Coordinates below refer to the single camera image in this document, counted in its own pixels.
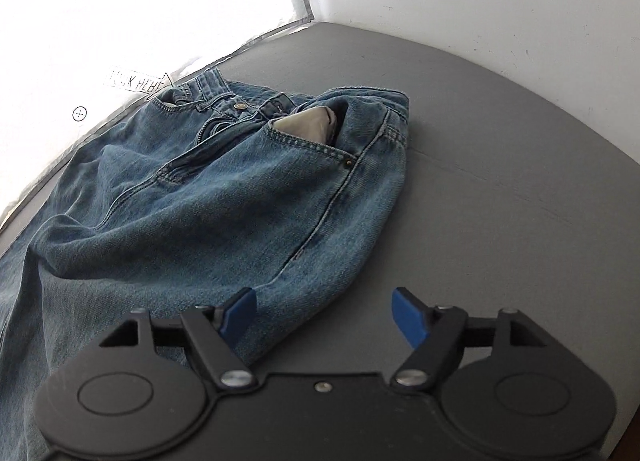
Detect white printed curtain sheet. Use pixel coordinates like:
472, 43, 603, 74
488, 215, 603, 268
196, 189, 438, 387
1, 0, 310, 217

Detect blue denim jeans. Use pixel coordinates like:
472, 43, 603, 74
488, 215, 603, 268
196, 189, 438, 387
1, 69, 409, 460

